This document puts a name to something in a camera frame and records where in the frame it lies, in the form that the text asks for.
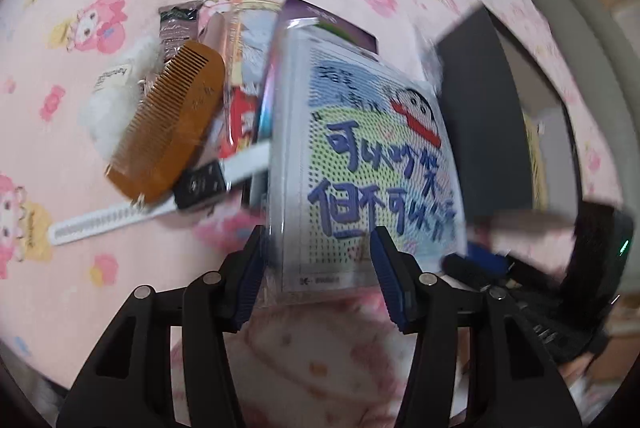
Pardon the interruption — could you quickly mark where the red gold envelope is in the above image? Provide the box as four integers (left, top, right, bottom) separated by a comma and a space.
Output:
220, 86, 261, 159

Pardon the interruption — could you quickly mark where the black cardboard box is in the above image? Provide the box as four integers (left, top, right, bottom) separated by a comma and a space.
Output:
432, 1, 586, 221

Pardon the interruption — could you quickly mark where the glittery sticker sheet packet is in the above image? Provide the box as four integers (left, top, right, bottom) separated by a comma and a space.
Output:
197, 0, 283, 94

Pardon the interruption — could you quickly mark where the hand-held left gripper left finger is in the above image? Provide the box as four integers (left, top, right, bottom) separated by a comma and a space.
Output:
56, 224, 267, 428

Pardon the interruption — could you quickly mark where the white strap black watch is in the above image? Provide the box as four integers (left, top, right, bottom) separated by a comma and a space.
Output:
50, 142, 273, 246

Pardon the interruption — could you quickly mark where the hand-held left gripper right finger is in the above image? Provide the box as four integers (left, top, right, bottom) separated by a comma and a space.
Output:
371, 225, 583, 428

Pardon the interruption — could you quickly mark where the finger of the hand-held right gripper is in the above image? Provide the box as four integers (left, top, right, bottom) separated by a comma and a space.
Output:
442, 243, 531, 292

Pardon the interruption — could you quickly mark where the white fluffy pompom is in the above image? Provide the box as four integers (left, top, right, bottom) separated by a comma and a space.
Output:
77, 36, 166, 159

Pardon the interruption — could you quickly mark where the purple rainbow ring package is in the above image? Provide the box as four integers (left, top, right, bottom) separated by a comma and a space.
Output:
250, 0, 379, 211

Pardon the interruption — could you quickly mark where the wooden comb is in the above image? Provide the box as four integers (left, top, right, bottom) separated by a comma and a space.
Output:
105, 39, 226, 204

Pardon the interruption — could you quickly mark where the brown sachet packet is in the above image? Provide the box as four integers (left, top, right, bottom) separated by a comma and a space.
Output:
157, 1, 206, 64

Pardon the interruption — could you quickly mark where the white pink printed quilt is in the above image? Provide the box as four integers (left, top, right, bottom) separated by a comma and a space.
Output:
167, 293, 426, 428

